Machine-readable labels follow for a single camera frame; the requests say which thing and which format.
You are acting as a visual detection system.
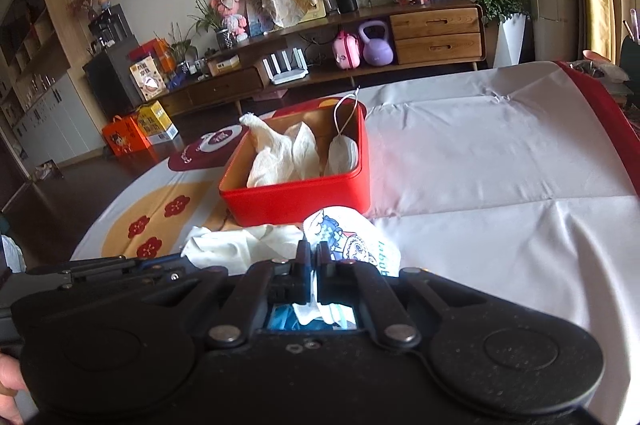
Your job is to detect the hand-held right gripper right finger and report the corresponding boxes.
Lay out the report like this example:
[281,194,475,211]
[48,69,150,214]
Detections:
[315,242,467,348]

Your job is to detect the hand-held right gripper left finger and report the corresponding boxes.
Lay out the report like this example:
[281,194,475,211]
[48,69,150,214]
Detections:
[145,241,312,350]

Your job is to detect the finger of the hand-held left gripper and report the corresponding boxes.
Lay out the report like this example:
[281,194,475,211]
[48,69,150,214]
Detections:
[59,256,195,290]
[25,255,128,278]

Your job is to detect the cartoon printed face mask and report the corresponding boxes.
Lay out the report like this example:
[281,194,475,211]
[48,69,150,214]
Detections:
[292,206,403,327]

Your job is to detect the blue face mask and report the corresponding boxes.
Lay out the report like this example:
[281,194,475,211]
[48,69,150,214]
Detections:
[267,302,357,332]

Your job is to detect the red tin box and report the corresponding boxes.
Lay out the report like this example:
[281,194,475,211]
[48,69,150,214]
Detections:
[218,96,371,228]

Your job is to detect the person's left hand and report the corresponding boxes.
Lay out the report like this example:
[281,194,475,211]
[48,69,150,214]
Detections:
[0,351,30,425]

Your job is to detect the printed tablecloth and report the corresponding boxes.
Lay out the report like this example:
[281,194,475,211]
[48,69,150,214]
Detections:
[70,95,372,264]

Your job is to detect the pair of slippers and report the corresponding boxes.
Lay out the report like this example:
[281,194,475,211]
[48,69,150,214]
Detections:
[29,159,66,181]

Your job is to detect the white gauze cloth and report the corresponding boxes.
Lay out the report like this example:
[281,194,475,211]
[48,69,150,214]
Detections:
[239,114,322,188]

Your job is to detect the white face mask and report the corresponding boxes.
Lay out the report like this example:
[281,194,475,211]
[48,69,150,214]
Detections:
[324,87,363,178]

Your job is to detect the orange carry box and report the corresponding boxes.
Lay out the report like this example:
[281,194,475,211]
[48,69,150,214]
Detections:
[101,114,154,158]

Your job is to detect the yellow carry box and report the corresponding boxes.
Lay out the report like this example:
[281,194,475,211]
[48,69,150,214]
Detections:
[137,100,180,145]

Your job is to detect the black cabinet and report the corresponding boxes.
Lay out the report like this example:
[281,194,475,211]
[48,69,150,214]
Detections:
[82,34,146,118]

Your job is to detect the yellow white printed box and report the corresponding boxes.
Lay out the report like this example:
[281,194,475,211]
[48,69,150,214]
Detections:
[129,57,169,102]

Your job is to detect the dark wooden drawer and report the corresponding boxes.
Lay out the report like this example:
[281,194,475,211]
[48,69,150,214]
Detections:
[187,67,271,106]

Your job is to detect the white router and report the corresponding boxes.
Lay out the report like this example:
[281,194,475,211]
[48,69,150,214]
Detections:
[262,47,310,86]

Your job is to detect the small wooden box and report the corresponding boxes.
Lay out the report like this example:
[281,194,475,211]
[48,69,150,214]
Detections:
[206,54,242,77]

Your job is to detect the pink toy suitcase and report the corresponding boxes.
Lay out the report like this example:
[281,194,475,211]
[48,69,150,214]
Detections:
[331,30,362,70]

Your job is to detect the orange gift box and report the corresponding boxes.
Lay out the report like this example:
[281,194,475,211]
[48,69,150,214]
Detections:
[129,38,176,76]

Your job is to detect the thin leafy plant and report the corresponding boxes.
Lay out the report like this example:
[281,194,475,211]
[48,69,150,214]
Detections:
[167,22,199,64]

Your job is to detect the purple kettlebell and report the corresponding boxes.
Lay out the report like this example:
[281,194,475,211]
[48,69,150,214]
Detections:
[358,20,396,66]

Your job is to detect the black coffee machine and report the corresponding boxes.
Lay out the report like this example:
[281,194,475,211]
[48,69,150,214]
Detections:
[88,3,131,54]

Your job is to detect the wooden tv console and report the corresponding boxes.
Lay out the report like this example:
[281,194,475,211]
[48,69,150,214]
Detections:
[160,0,489,116]

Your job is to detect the small potted plant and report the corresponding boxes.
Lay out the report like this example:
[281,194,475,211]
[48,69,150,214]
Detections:
[189,0,237,51]

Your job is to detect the light wooden drawer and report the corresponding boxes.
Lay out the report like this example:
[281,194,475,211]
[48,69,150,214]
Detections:
[392,33,484,66]
[389,7,481,40]

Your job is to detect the pink doll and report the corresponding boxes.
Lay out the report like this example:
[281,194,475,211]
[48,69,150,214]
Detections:
[210,0,250,44]

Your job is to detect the white planter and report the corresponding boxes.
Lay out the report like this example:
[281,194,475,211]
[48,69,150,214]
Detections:
[492,12,534,68]

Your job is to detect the red cloth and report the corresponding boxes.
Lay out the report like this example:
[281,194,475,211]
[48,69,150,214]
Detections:
[554,61,640,206]

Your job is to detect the wooden wall cabinet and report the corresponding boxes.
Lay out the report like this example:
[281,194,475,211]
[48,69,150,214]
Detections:
[0,0,109,176]

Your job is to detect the picture frame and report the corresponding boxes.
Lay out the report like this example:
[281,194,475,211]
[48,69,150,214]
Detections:
[247,0,276,36]

